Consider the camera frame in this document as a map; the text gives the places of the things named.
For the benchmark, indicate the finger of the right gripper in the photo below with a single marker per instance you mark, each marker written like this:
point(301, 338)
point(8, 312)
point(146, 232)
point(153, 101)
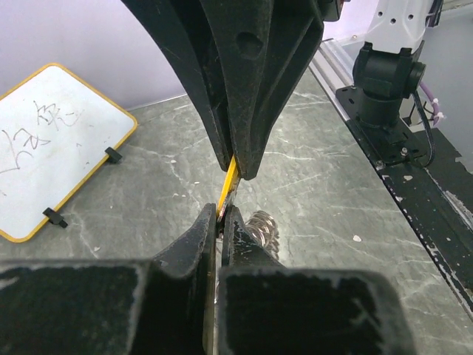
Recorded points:
point(263, 48)
point(181, 30)

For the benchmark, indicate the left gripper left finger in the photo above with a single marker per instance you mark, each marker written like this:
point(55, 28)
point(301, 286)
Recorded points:
point(158, 305)

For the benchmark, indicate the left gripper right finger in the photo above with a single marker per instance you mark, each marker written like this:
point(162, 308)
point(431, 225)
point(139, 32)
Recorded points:
point(266, 308)

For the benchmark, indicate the yellow tagged key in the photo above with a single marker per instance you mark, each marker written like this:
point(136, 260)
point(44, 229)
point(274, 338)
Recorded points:
point(229, 189)

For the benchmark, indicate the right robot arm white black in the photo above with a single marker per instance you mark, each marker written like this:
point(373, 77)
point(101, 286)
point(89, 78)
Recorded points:
point(387, 67)

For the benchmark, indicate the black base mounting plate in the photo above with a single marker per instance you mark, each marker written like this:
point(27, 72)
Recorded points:
point(417, 177)

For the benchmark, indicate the small whiteboard yellow frame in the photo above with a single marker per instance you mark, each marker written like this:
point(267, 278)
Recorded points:
point(56, 131)

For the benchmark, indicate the aluminium rail frame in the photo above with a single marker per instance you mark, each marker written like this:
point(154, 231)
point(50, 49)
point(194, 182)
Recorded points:
point(332, 66)

